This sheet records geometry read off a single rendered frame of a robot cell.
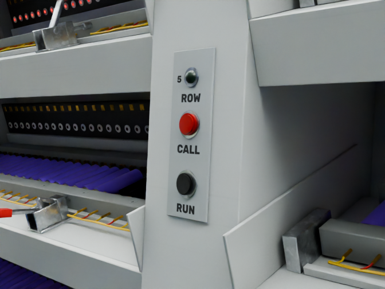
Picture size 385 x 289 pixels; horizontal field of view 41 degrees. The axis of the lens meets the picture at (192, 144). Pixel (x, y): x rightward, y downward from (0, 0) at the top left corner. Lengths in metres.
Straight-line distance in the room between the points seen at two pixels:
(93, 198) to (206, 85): 0.22
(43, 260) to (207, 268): 0.23
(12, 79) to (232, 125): 0.33
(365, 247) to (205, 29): 0.19
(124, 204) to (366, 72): 0.28
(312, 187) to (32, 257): 0.31
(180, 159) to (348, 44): 0.14
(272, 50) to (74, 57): 0.22
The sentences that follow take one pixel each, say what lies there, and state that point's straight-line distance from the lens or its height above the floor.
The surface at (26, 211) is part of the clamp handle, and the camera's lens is 0.55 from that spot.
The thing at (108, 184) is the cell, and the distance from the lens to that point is 0.59.
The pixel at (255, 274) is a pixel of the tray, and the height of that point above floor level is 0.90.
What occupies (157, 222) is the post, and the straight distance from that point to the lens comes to 0.40.
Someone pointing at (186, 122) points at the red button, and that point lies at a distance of 0.36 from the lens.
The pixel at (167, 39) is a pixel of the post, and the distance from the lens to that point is 0.40.
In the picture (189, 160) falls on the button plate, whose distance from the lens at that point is 0.37.
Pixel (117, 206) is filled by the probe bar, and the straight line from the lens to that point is 0.51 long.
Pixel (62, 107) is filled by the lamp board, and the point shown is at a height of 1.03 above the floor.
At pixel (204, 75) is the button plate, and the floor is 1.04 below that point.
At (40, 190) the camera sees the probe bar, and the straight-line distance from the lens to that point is 0.63.
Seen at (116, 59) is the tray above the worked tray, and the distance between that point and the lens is 0.45.
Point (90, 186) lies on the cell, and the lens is 0.60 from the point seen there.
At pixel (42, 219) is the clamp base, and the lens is 0.55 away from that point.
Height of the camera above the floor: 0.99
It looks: 1 degrees down
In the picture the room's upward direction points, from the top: 3 degrees clockwise
